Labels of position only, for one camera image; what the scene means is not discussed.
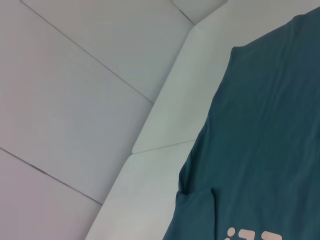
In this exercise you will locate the teal T-shirt pink FREE print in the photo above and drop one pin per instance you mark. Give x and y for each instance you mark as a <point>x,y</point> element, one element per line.
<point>262,150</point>

